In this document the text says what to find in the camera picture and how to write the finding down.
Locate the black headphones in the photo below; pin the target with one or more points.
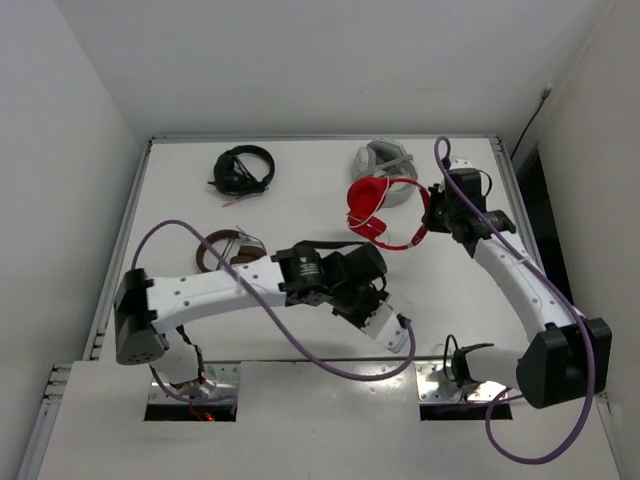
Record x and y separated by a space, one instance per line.
231 177

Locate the grey white headphones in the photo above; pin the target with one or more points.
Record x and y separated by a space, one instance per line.
383 158

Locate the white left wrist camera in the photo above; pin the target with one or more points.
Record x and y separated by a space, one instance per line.
388 328

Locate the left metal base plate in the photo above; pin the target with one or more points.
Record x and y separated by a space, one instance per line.
221 385

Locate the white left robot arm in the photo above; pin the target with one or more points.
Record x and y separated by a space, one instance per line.
148 312

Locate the brown silver headphones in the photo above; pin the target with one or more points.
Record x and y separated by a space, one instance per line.
236 246

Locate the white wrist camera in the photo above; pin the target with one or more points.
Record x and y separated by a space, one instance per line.
388 328
452 164

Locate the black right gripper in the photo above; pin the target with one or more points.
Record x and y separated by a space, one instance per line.
432 223

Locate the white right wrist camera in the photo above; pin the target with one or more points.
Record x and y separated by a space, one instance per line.
452 164

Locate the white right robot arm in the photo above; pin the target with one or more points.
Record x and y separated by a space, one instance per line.
553 369

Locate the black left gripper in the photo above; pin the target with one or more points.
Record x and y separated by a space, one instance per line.
375 297

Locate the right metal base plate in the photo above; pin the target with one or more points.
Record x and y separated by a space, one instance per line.
434 389

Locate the metal base plate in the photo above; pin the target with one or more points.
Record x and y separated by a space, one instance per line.
434 389
221 385

